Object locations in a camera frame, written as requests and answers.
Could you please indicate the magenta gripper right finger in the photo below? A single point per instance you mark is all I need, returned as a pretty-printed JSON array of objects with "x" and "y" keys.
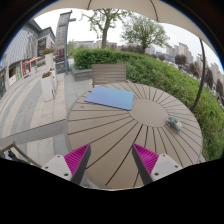
[{"x": 152, "y": 166}]

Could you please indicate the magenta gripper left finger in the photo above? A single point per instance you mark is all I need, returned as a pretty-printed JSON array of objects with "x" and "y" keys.
[{"x": 70, "y": 167}]

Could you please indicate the green grey computer mouse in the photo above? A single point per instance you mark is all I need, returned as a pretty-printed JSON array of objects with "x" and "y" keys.
[{"x": 174, "y": 123}]

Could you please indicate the blue mouse pad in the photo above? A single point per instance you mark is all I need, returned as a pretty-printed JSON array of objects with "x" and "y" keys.
[{"x": 111, "y": 97}]

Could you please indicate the white planter with flowers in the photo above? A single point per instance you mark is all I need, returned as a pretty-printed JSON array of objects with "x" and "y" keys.
[{"x": 47, "y": 86}]

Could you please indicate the wooden slatted chair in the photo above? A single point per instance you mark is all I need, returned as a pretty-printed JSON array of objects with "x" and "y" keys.
[{"x": 108, "y": 73}]

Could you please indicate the green hedge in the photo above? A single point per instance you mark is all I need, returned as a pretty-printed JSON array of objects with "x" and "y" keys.
[{"x": 146, "y": 70}]

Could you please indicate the tall grey sign pylon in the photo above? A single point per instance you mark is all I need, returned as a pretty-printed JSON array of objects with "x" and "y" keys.
[{"x": 61, "y": 42}]

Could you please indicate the far white planter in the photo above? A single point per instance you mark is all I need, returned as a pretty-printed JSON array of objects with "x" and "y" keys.
[{"x": 48, "y": 53}]

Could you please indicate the beige patio umbrella canopy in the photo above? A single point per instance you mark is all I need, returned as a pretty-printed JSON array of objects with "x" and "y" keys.
[{"x": 154, "y": 9}]

